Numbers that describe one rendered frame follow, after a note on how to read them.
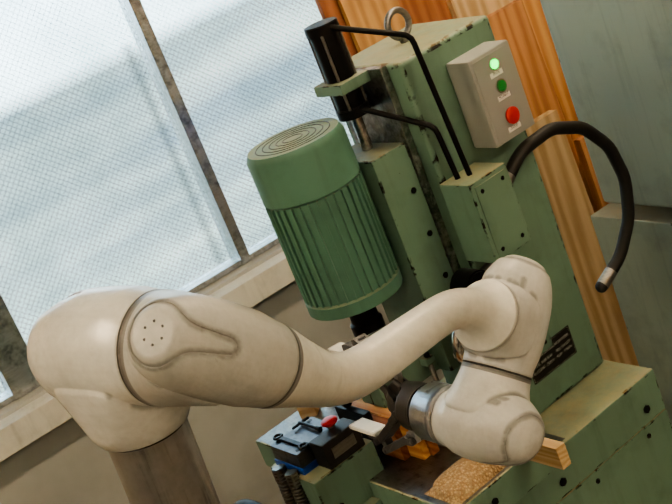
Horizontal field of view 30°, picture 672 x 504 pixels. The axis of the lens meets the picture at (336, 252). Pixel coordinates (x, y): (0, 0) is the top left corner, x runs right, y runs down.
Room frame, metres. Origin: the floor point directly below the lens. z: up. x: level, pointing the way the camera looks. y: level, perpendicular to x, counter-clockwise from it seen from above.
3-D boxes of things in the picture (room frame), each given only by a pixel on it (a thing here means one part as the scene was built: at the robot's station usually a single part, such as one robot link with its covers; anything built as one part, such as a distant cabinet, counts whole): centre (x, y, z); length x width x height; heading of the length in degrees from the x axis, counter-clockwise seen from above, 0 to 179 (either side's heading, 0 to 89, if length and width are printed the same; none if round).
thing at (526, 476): (1.99, 0.08, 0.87); 0.61 x 0.30 x 0.06; 31
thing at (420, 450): (1.99, 0.04, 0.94); 0.20 x 0.02 x 0.08; 31
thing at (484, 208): (2.04, -0.27, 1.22); 0.09 x 0.08 x 0.15; 121
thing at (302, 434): (1.94, 0.16, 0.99); 0.13 x 0.11 x 0.06; 31
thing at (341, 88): (2.13, -0.12, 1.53); 0.08 x 0.08 x 0.17; 31
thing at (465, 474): (1.79, -0.06, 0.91); 0.12 x 0.09 x 0.03; 121
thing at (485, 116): (2.10, -0.35, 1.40); 0.10 x 0.06 x 0.16; 121
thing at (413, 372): (2.07, -0.02, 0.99); 0.14 x 0.07 x 0.09; 121
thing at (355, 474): (1.95, 0.16, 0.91); 0.15 x 0.14 x 0.09; 31
